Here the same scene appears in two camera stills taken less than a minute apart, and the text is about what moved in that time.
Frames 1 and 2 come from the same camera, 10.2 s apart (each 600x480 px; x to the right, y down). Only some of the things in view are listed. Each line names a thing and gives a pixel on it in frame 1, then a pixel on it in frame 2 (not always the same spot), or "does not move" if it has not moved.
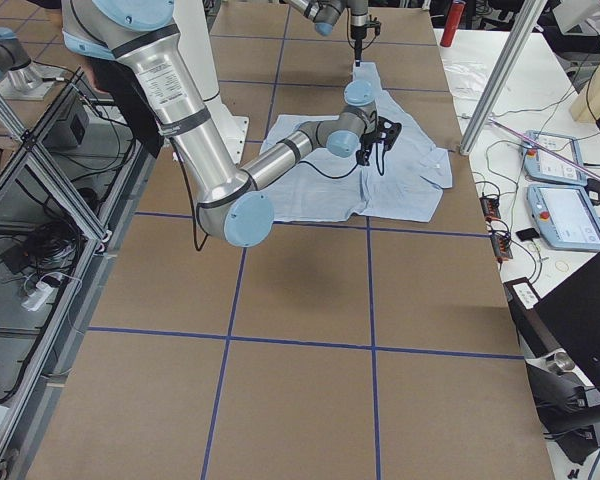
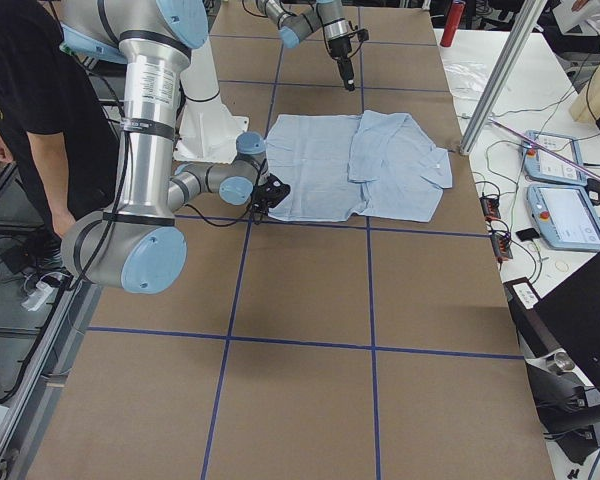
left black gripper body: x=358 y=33 -> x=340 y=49
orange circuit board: x=491 y=208 does not move
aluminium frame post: x=526 y=21 does not move
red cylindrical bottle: x=453 y=23 does not move
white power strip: x=37 y=296 does not move
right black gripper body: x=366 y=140 -> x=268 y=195
